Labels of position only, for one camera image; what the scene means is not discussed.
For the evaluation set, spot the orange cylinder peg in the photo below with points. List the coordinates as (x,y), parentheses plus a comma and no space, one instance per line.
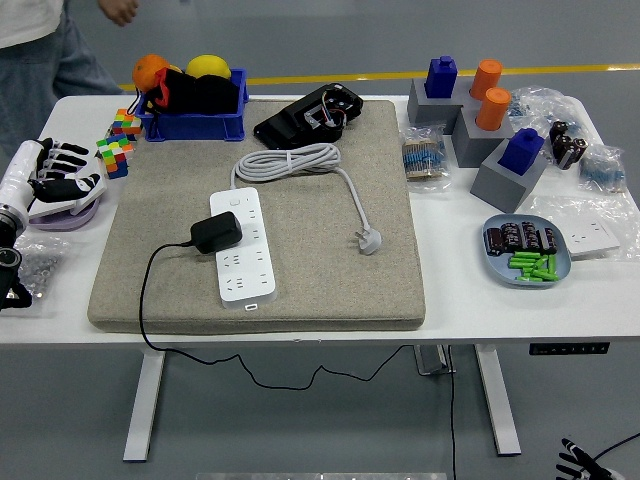
(494,110)
(486,77)

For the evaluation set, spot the person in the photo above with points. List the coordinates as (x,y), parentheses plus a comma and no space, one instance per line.
(30,75)

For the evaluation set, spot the colourful puzzle cube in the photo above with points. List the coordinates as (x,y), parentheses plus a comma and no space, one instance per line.
(126,122)
(116,155)

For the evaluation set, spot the blue-grey plate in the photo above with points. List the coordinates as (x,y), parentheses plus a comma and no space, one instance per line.
(495,267)

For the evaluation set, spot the white power strip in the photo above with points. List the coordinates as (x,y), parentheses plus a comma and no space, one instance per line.
(247,280)

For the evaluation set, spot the grey peg block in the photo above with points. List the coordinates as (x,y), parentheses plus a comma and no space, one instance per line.
(500,192)
(475,150)
(425,115)

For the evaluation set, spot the grey-brown mat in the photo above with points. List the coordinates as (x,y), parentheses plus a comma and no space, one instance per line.
(325,280)

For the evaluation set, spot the blue square peg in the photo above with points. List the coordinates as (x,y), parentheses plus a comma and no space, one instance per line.
(522,152)
(441,77)

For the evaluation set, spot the clear bag of resistors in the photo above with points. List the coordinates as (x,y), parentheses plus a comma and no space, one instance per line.
(425,160)
(602,172)
(540,107)

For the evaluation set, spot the plain black pouch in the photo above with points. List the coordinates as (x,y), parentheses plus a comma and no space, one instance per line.
(217,95)

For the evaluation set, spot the orange fruit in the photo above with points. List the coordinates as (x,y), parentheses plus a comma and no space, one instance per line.
(147,70)

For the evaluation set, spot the clear plastic bag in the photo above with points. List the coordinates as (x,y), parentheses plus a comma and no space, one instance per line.
(560,207)

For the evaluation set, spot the blue plastic bin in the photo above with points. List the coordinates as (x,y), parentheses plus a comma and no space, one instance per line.
(200,127)

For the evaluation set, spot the black pouch red trim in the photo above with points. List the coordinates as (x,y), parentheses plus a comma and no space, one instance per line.
(175,92)

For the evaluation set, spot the metal bracket under table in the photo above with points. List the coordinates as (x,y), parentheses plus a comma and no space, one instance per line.
(430,360)

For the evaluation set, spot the purple tray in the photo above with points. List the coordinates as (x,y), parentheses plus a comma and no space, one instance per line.
(65,222)

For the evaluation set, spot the person's left hand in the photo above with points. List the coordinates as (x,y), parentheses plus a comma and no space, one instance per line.
(117,10)

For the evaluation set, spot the clear bag of screws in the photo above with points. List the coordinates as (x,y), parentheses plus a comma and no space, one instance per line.
(45,265)

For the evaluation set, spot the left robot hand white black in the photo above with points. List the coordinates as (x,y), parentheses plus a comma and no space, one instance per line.
(17,170)

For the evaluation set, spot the white wall socket panel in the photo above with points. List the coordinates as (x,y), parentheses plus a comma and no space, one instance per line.
(592,239)

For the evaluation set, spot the white table leg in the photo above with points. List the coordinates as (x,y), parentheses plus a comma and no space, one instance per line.
(497,400)
(145,405)

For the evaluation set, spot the open black electronic device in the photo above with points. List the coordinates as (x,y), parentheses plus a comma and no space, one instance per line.
(285,127)

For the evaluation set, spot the black table control panel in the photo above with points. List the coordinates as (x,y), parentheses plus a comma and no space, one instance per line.
(570,348)

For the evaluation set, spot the black capacitor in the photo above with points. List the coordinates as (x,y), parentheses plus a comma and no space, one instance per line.
(562,150)
(559,131)
(576,152)

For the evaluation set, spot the yellow lemon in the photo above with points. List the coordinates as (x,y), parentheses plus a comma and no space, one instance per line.
(207,65)

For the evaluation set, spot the black plug adapter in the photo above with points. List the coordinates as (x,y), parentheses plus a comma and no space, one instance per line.
(217,232)

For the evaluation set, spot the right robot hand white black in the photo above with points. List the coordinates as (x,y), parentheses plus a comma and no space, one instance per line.
(582,457)

